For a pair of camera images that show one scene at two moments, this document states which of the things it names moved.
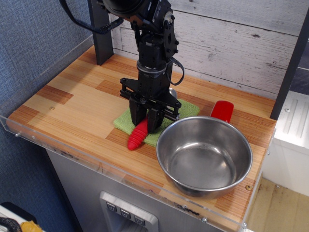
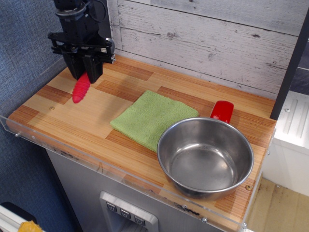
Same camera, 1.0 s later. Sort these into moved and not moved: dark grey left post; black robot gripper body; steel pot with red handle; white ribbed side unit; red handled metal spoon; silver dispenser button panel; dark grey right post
Moved: black robot gripper body; red handled metal spoon
Not moved: dark grey right post; steel pot with red handle; white ribbed side unit; dark grey left post; silver dispenser button panel
